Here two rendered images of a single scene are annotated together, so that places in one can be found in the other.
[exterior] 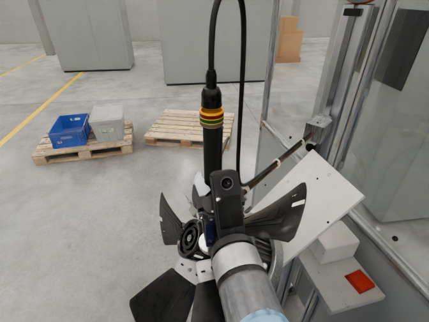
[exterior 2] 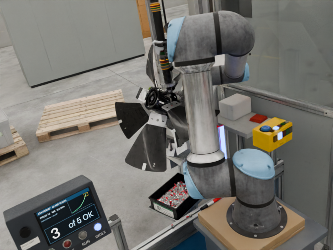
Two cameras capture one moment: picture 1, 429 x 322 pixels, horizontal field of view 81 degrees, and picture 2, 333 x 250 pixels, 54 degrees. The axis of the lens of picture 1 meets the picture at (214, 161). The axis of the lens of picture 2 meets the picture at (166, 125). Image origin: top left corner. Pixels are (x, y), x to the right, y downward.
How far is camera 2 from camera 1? 1.08 m
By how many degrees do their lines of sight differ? 16
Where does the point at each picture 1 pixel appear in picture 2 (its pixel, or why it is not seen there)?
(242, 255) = not seen: hidden behind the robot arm
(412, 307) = (288, 115)
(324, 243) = (230, 104)
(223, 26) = (78, 11)
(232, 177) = not seen: hidden behind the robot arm
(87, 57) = not seen: outside the picture
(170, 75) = (33, 75)
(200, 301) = (172, 115)
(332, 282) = (243, 125)
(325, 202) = (217, 60)
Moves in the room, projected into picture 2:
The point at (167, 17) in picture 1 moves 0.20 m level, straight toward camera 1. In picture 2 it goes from (15, 15) to (16, 15)
